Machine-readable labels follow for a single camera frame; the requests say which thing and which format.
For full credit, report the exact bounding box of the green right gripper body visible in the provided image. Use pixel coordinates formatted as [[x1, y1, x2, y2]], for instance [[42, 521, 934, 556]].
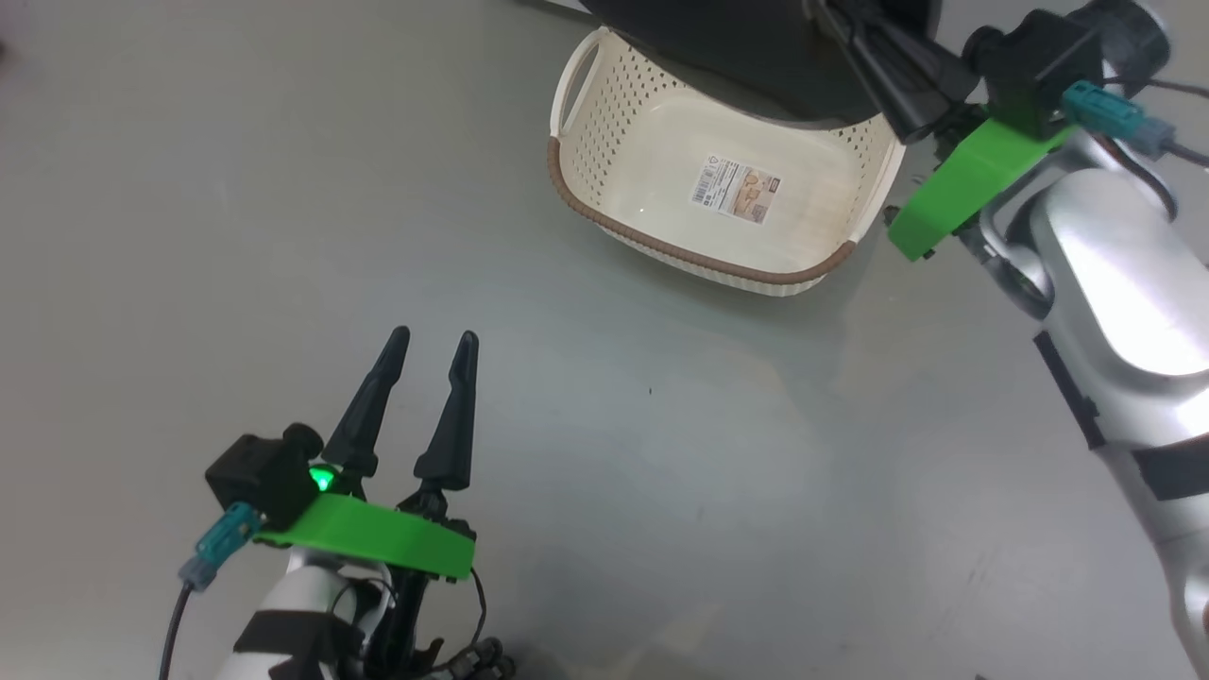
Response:
[[886, 104, 1078, 263]]

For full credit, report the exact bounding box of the teal left camera cable connector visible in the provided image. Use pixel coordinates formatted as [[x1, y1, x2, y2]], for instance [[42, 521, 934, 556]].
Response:
[[179, 501, 264, 591]]

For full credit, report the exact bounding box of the printed product label in basket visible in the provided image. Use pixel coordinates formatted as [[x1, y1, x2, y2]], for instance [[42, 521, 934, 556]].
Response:
[[692, 156, 783, 226]]

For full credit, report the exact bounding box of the teal camera cable connector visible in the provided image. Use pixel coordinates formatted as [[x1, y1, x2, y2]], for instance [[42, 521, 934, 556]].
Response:
[[179, 501, 264, 591], [1063, 80, 1177, 157]]

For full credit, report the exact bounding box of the washing machine door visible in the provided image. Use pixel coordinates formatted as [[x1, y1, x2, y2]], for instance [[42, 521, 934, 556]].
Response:
[[578, 0, 945, 127]]

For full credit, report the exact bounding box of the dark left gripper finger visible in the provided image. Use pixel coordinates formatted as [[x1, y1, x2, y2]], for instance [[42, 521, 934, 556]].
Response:
[[414, 331, 480, 492], [321, 326, 412, 476]]

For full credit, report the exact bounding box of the thin dark right arm cable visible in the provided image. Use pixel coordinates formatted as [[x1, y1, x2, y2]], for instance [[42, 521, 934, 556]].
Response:
[[1105, 76, 1209, 169]]

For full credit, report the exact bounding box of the teal right camera cable connector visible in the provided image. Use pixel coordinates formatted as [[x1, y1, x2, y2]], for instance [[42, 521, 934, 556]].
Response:
[[1063, 80, 1177, 157]]

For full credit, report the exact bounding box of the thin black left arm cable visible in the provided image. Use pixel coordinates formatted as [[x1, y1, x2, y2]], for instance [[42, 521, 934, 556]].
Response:
[[159, 581, 195, 680]]

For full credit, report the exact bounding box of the cream basket with brown rim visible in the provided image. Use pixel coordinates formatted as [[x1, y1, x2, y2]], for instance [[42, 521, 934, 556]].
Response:
[[546, 26, 908, 298]]

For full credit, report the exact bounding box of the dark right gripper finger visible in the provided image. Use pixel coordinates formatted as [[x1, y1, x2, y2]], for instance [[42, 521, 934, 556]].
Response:
[[855, 0, 983, 110], [814, 0, 950, 143]]

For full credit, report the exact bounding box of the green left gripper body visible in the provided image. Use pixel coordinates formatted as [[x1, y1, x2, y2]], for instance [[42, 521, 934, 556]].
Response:
[[253, 486, 476, 680]]

